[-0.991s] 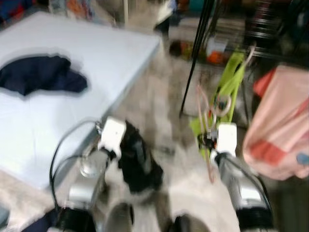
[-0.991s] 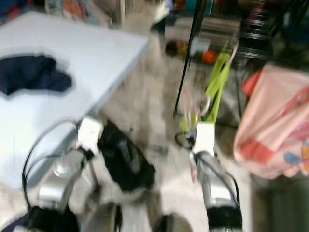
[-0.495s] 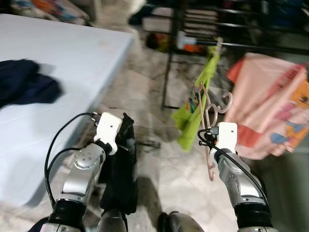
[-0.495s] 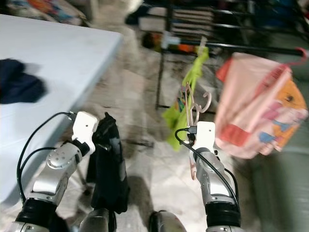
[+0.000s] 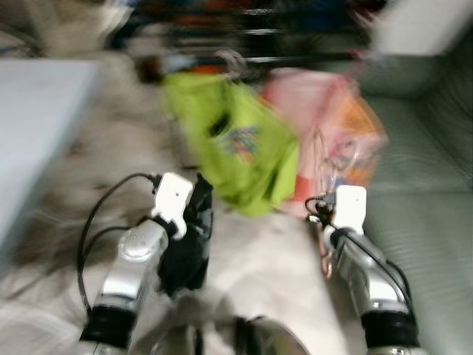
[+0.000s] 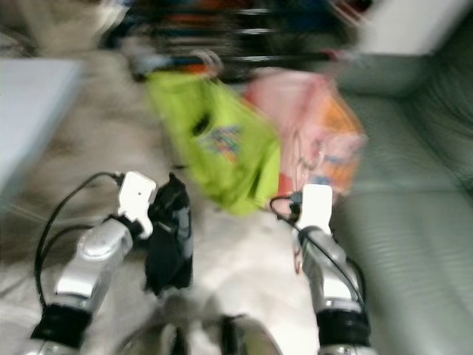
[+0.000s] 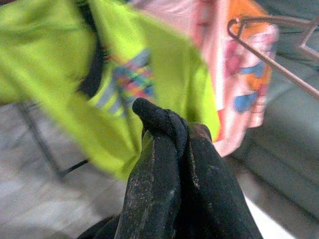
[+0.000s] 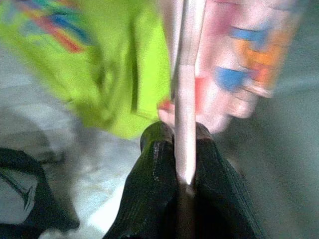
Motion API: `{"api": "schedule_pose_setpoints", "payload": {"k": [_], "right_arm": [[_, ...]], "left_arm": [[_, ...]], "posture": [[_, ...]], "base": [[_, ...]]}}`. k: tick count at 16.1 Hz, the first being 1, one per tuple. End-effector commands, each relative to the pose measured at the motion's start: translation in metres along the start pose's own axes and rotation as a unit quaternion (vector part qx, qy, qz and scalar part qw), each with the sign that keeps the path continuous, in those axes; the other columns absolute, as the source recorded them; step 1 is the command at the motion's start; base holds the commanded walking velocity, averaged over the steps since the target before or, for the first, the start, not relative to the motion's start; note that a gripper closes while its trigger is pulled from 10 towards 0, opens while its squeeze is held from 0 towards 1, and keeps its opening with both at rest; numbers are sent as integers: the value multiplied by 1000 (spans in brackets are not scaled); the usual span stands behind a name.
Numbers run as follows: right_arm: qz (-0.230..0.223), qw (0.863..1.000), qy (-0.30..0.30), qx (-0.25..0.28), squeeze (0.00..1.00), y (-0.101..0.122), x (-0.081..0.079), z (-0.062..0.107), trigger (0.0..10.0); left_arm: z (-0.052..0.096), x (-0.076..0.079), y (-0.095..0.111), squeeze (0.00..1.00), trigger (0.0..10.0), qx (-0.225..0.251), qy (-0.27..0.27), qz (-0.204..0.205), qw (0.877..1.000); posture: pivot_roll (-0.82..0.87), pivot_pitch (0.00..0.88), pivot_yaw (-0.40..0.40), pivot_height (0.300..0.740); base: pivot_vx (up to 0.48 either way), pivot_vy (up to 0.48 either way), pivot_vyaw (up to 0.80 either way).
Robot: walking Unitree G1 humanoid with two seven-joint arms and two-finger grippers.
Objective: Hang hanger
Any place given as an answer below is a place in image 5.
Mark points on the pink plastic clothes hanger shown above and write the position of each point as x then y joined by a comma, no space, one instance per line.
326,255
240,63

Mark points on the black garment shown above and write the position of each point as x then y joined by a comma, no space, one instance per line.
185,259

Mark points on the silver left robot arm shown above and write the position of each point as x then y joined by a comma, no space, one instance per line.
133,259

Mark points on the lime green garment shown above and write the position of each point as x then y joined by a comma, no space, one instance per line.
259,177

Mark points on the grey green leather sofa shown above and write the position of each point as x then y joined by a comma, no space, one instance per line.
429,222

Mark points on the pink patterned garment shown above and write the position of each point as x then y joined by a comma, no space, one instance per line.
325,103

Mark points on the grey right robot leg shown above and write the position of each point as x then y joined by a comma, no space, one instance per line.
270,340

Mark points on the grey robot leg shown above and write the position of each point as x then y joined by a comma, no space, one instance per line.
174,344
270,340

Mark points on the grey left robot leg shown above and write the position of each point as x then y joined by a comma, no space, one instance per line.
174,344

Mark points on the white box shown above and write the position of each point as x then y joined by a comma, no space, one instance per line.
421,26

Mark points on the pale blue plastic table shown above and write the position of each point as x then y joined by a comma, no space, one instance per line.
37,118

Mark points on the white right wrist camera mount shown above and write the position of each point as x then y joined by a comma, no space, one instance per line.
351,207

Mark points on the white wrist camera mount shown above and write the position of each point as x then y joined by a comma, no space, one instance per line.
351,207
174,194

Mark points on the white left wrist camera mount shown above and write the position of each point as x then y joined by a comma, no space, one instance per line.
174,194

